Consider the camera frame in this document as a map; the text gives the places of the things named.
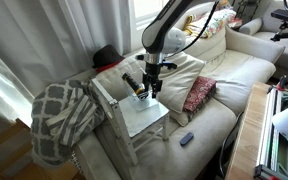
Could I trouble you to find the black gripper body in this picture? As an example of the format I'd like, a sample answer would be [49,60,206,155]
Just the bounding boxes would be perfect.
[143,63,162,88]

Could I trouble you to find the black yellow torch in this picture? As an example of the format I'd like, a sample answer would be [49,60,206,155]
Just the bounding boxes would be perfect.
[122,72,148,100]

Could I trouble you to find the clear acrylic box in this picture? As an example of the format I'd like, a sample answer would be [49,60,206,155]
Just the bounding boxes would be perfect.
[126,84,158,112]

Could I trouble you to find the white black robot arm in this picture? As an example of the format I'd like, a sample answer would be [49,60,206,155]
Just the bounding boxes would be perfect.
[136,0,219,98]

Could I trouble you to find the small white wooden chair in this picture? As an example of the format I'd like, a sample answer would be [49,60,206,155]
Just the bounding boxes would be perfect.
[91,78,169,165]

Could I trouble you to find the large beige cushion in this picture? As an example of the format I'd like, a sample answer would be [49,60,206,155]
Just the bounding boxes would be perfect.
[157,52,206,126]

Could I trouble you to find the beige sofa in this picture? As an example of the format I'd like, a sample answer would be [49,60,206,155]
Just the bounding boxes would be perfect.
[76,27,284,180]

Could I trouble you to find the red patterned cushion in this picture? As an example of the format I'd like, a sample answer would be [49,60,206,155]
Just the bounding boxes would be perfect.
[183,76,217,113]

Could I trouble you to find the black fedora hat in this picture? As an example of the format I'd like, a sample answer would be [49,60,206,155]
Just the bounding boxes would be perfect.
[93,45,124,69]

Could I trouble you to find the black remote control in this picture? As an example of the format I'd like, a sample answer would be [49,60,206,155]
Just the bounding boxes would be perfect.
[180,132,194,146]

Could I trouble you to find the grey white patterned blanket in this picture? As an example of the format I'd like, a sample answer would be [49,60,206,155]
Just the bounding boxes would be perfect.
[31,80,104,168]

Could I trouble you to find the floral colourful cushion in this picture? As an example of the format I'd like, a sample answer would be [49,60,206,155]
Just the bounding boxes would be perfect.
[183,9,236,38]

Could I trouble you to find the light wooden table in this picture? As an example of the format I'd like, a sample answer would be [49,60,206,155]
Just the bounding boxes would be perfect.
[225,82,269,180]

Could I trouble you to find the white grey curtain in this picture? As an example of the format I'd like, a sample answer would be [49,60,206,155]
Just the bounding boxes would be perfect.
[0,0,130,125]

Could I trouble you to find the wooden stair steps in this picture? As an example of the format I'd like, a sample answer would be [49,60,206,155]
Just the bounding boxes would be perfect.
[0,119,86,180]

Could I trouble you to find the white window frame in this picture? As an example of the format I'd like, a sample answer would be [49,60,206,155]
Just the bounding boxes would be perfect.
[128,0,168,50]

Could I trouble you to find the aluminium frame rig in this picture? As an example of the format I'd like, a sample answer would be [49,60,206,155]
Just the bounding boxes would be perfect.
[253,86,288,180]

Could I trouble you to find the black camera on stand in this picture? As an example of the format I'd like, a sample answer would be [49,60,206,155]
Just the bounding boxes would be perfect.
[271,9,288,42]

